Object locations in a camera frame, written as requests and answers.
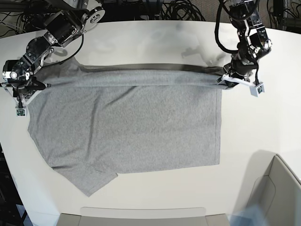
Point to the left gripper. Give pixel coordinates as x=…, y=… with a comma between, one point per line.
x=240, y=70

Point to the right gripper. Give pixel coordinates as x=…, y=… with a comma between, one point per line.
x=19, y=75

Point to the grey T-shirt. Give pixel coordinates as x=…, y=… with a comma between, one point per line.
x=94, y=123

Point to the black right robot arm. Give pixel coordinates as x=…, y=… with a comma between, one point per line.
x=66, y=20

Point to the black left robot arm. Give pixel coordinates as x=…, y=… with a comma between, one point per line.
x=254, y=43

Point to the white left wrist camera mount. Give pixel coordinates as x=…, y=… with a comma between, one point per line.
x=255, y=89

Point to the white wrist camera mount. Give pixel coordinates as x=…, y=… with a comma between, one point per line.
x=21, y=103
x=255, y=89

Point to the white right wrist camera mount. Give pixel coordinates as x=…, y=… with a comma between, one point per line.
x=21, y=103

